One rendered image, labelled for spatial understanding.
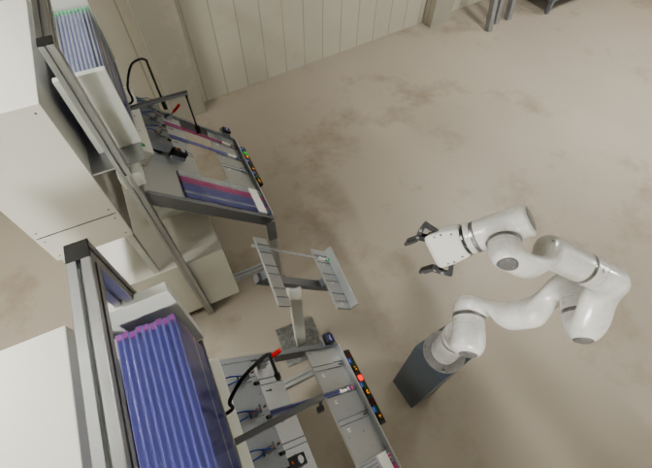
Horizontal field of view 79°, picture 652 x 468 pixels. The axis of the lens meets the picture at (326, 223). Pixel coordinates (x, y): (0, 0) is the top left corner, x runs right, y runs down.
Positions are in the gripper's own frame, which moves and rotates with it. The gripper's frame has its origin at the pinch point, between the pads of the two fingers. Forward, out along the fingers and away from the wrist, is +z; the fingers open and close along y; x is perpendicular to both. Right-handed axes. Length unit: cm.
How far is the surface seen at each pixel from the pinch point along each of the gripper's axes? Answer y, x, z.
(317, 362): -34, -10, 67
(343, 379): -47, -15, 63
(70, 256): 41, 68, 25
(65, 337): 29, 69, 42
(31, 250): 85, -25, 282
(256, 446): -27, 39, 54
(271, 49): 164, -241, 152
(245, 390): -15, 29, 59
